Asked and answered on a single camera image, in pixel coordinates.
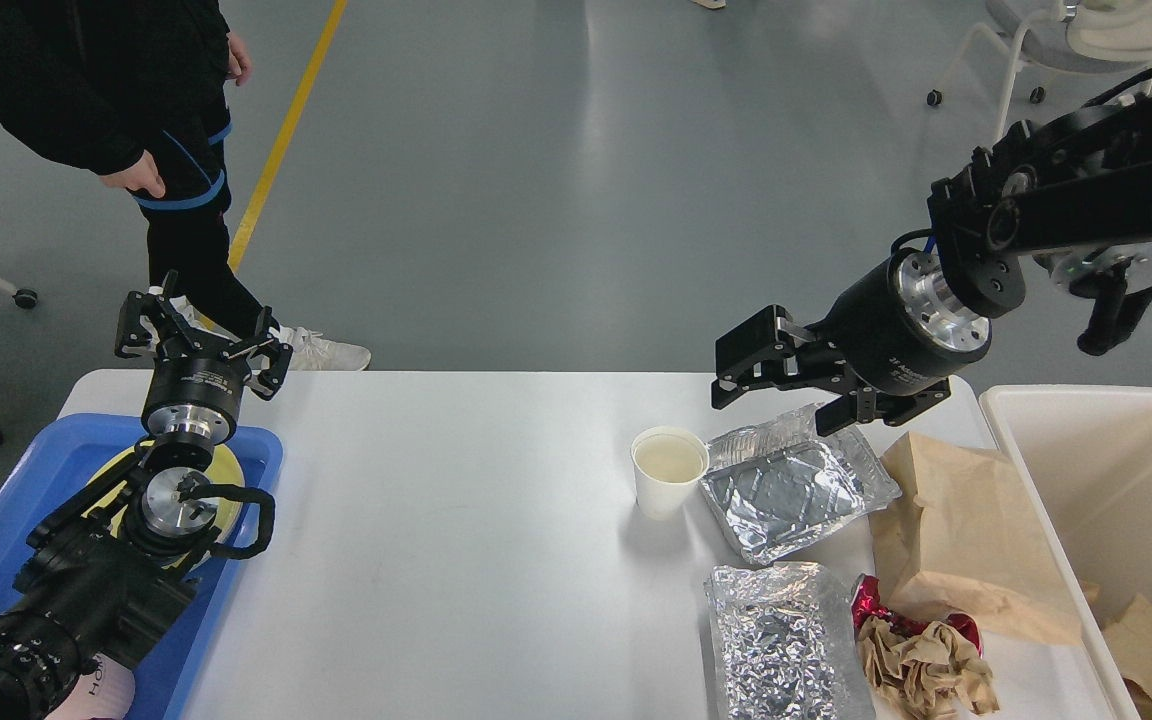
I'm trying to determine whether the foil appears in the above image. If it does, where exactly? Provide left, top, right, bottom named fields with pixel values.
left=700, top=402, right=902, bottom=566
left=704, top=562, right=876, bottom=719

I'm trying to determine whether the person in black clothes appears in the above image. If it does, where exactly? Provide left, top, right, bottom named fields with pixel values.
left=0, top=1, right=371, bottom=372

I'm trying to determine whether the foil front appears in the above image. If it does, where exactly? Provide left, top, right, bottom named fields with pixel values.
left=704, top=562, right=876, bottom=719

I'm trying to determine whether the white plastic bin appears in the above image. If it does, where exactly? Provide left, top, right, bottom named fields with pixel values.
left=979, top=386, right=1152, bottom=719

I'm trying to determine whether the brown paper bag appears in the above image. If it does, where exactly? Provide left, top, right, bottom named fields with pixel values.
left=870, top=433, right=1082, bottom=644

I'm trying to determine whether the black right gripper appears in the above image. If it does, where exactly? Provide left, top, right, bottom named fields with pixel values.
left=710, top=255, right=992, bottom=437

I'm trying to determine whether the white office chair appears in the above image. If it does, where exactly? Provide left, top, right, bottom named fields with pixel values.
left=925, top=1, right=1152, bottom=111

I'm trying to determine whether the red foil wrapper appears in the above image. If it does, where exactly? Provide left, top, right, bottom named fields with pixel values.
left=851, top=574, right=983, bottom=655

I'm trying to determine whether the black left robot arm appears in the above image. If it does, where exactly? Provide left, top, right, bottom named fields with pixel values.
left=0, top=273, right=293, bottom=719

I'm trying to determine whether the crumpled foil back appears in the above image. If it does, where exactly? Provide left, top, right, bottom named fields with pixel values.
left=700, top=402, right=902, bottom=566

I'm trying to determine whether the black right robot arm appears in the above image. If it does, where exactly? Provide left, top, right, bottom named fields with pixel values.
left=710, top=68, right=1152, bottom=435

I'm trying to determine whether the pink mug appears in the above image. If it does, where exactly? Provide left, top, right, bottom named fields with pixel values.
left=46, top=653, right=136, bottom=720

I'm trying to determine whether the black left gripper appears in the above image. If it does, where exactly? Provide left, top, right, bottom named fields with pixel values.
left=114, top=270, right=293, bottom=445

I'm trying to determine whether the blue plastic tray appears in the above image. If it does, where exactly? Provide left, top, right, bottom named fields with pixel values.
left=0, top=414, right=282, bottom=719

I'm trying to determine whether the white paper cup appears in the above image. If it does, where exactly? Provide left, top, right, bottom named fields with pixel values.
left=630, top=427, right=710, bottom=520

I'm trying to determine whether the crumpled brown paper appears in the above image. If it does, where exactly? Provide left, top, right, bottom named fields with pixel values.
left=858, top=616, right=1001, bottom=719

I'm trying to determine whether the yellow plate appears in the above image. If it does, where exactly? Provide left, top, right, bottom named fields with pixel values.
left=86, top=437, right=244, bottom=541

